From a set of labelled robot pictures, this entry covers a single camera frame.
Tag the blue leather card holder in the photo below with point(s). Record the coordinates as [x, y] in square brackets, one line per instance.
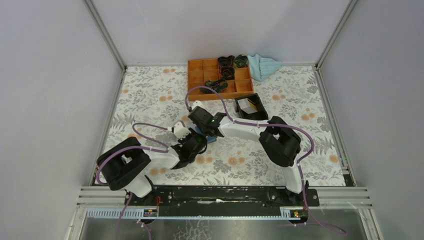
[210, 139]

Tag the black card box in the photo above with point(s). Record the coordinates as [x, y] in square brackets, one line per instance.
[259, 116]

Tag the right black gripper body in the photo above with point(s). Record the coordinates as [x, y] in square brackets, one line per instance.
[201, 128]

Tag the black rolled band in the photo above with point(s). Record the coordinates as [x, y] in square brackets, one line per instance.
[227, 72]
[225, 61]
[241, 61]

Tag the black tangled band pile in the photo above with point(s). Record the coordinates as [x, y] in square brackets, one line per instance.
[218, 86]

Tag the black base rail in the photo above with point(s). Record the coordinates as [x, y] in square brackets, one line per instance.
[223, 201]

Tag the orange compartment tray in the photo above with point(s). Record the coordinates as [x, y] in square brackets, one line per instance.
[200, 70]

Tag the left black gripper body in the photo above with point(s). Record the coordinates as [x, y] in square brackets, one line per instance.
[185, 140]

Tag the light blue folded cloth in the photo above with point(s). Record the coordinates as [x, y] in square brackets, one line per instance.
[262, 68]

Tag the black rolled band left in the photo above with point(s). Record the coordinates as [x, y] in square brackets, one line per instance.
[225, 61]

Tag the gold card in box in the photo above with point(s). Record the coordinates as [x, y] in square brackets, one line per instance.
[252, 108]

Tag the white card in box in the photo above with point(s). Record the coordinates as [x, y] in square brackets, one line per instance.
[243, 104]

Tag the black rolled band top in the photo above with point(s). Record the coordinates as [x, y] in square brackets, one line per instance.
[241, 61]

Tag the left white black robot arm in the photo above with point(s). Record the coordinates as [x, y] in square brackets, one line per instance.
[121, 166]

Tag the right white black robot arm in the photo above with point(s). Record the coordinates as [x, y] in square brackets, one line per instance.
[280, 143]

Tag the black rolled band centre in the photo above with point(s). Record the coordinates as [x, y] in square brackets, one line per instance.
[227, 72]

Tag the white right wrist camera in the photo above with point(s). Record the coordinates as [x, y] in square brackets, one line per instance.
[197, 103]

